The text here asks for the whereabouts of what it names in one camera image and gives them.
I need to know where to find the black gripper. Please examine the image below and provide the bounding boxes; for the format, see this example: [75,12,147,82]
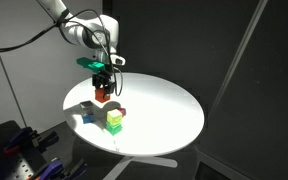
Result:
[92,70,114,95]

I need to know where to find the orange block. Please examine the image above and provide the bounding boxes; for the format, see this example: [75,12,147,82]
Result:
[95,88,110,103]

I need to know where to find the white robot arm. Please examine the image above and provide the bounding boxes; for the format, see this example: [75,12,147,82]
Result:
[37,0,126,97]

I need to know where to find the gray block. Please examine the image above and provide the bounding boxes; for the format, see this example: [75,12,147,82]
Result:
[80,101,93,115]

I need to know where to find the pink block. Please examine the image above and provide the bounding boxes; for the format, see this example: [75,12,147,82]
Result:
[118,108,126,117]

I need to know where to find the light green block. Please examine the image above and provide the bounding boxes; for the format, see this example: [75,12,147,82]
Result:
[107,109,123,126]

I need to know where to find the blue block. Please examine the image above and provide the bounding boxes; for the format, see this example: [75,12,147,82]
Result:
[82,114,95,124]

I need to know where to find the dark green block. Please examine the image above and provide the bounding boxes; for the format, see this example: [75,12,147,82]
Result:
[106,122,122,135]

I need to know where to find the round white table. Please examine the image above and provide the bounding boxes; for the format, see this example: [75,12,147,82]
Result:
[63,73,204,180]

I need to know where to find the purple clamp far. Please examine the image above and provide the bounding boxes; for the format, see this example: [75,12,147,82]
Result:
[3,127,59,154]

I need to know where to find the purple clamp near table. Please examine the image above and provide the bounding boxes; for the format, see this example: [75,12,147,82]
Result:
[27,159,88,180]

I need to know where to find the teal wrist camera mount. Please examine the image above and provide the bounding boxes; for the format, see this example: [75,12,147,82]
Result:
[76,57,105,73]

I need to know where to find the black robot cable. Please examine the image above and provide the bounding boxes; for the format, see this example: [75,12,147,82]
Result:
[0,9,124,98]

